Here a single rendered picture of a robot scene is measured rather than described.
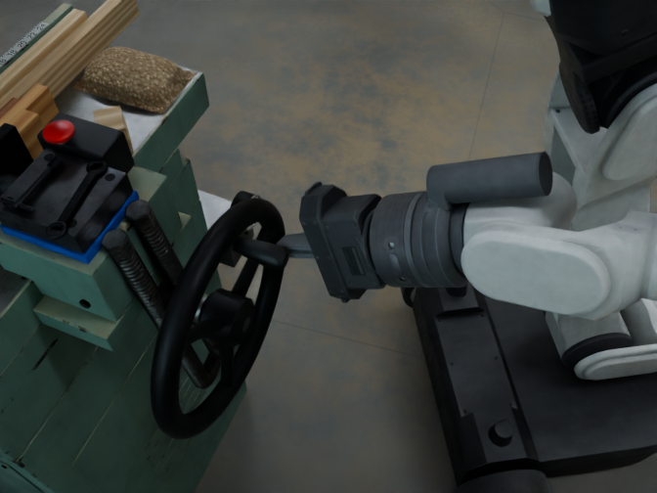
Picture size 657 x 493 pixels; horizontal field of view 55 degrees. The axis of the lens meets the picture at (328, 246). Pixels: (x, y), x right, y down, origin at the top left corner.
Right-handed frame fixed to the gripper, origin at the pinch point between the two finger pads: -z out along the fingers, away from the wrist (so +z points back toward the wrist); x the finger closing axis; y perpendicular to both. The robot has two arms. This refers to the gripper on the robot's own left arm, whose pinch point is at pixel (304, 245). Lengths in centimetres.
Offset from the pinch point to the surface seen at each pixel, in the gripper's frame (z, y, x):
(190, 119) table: -25.1, -15.2, 12.2
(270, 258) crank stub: -1.5, 3.8, 0.7
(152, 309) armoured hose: -15.6, 9.8, -1.7
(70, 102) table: -34.2, -5.6, 20.0
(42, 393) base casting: -30.2, 18.9, -7.7
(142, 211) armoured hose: -10.3, 8.9, 9.6
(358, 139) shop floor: -73, -122, -29
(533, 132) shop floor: -28, -154, -47
